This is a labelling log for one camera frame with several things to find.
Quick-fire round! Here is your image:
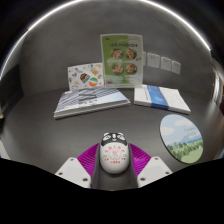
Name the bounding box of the white panda computer mouse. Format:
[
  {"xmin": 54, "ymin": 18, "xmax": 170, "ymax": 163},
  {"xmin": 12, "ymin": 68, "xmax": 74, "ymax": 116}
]
[{"xmin": 99, "ymin": 131, "xmax": 130, "ymax": 175}]

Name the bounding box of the white book with blue band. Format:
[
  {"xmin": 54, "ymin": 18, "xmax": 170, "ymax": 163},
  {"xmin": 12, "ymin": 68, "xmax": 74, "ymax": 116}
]
[{"xmin": 133, "ymin": 84, "xmax": 192, "ymax": 115}]

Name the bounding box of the green menu sign stand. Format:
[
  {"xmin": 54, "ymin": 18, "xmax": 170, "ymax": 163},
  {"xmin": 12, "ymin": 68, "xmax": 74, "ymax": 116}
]
[{"xmin": 100, "ymin": 33, "xmax": 144, "ymax": 89}]

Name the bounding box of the white card with colourful stickers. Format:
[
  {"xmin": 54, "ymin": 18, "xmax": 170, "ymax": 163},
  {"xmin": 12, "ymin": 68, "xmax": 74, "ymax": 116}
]
[{"xmin": 67, "ymin": 62, "xmax": 105, "ymax": 92}]

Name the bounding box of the round landscape print mouse pad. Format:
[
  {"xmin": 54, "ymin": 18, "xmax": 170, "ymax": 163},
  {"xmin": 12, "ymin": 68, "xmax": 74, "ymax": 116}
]
[{"xmin": 159, "ymin": 114, "xmax": 204, "ymax": 165}]

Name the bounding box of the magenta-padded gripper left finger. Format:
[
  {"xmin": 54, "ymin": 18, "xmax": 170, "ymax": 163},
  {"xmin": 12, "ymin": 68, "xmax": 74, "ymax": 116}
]
[{"xmin": 54, "ymin": 143, "xmax": 103, "ymax": 189}]

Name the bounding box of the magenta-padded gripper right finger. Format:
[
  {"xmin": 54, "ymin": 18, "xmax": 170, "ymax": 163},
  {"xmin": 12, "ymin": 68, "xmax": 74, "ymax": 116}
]
[{"xmin": 128, "ymin": 143, "xmax": 173, "ymax": 189}]

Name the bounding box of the grey striped cover book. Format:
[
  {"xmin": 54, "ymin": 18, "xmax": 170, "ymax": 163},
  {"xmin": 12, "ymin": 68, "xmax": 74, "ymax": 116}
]
[{"xmin": 53, "ymin": 87, "xmax": 132, "ymax": 120}]

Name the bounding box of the row of white wall sockets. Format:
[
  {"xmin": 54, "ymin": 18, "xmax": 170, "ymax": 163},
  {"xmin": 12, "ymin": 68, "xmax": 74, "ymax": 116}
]
[{"xmin": 142, "ymin": 51, "xmax": 182, "ymax": 75}]

